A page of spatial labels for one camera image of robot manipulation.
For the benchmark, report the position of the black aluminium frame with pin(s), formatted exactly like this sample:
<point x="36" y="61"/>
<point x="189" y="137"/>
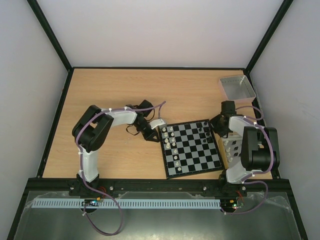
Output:
<point x="104" y="33"/>

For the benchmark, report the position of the metal sheet front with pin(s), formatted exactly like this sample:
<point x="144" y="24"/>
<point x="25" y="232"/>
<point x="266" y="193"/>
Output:
<point x="253" y="218"/>

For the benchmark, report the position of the black mounting rail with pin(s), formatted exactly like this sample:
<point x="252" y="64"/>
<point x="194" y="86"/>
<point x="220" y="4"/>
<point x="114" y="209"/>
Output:
<point x="115" y="187"/>

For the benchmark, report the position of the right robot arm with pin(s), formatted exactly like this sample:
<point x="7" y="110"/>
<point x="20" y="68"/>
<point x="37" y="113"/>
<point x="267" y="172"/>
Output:
<point x="259" y="152"/>

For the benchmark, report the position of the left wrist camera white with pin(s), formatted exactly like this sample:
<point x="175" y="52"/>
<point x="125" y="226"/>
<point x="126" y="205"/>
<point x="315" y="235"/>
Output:
<point x="157" y="123"/>

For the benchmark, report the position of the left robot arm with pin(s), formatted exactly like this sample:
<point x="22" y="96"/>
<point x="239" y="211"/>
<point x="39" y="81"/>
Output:
<point x="91" y="131"/>

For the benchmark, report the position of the grey slotted cable duct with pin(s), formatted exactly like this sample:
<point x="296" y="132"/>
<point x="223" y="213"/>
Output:
<point x="74" y="203"/>

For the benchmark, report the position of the black white chess board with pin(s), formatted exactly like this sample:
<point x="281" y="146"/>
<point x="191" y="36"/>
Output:
<point x="182" y="146"/>

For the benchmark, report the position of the metal tin tray with pieces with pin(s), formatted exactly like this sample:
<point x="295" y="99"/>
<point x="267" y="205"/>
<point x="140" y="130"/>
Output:
<point x="230" y="149"/>

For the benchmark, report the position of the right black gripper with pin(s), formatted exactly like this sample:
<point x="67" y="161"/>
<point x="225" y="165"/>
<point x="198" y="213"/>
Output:
<point x="217" y="125"/>

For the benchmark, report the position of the empty metal tin box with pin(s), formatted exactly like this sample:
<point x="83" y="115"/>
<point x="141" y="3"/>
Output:
<point x="237" y="88"/>

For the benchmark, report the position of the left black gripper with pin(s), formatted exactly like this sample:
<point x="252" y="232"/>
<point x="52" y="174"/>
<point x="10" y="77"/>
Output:
<point x="148" y="136"/>

